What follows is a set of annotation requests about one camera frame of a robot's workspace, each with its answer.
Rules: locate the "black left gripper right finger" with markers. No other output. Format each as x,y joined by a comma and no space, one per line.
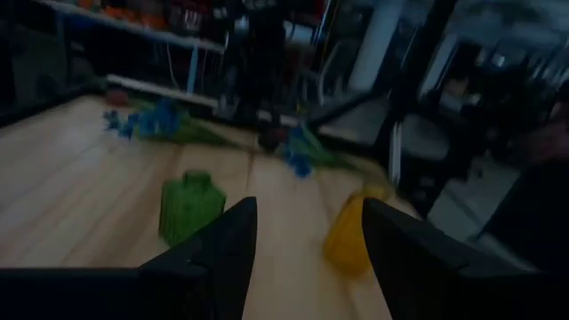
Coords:
413,275

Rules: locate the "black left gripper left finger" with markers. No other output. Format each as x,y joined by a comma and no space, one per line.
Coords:
222,266

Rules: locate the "dark artificial tulip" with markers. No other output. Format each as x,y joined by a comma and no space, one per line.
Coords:
270,138

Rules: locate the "red artificial tulip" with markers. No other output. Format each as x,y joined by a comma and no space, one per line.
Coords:
117,98

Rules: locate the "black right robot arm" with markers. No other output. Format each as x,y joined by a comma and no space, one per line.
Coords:
258,66

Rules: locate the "green square glass vase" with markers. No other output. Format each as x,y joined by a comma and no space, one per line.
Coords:
186,209

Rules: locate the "yellow ribbed glass vase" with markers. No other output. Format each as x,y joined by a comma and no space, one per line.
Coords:
344,240

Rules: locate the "grey office chair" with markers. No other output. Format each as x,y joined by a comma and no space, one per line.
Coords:
326,75

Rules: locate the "white round column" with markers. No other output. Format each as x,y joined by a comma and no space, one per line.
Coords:
375,44

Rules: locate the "white table blue legs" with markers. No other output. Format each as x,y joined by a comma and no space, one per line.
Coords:
133,29

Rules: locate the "orange objects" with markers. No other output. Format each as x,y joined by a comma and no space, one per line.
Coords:
153,21

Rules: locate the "black aluminium table frame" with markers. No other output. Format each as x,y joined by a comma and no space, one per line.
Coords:
418,66

